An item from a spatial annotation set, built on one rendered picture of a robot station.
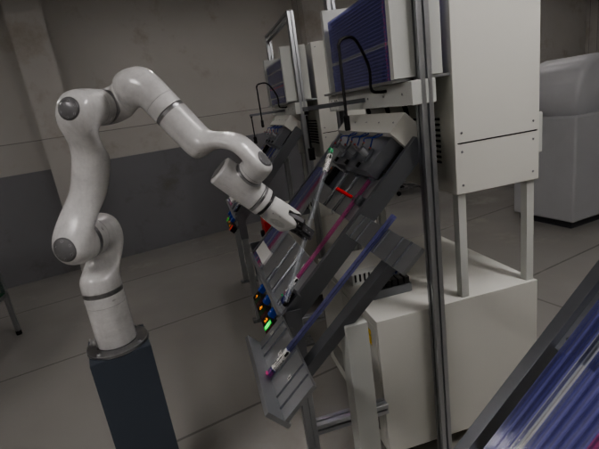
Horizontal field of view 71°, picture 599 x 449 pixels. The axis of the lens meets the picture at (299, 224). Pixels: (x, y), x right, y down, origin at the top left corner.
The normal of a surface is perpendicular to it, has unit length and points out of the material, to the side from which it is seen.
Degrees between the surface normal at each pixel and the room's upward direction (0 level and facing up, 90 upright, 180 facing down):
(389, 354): 90
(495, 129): 90
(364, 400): 90
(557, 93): 80
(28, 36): 90
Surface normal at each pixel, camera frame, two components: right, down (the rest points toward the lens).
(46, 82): 0.47, 0.18
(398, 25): 0.25, 0.23
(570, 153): -0.91, 0.23
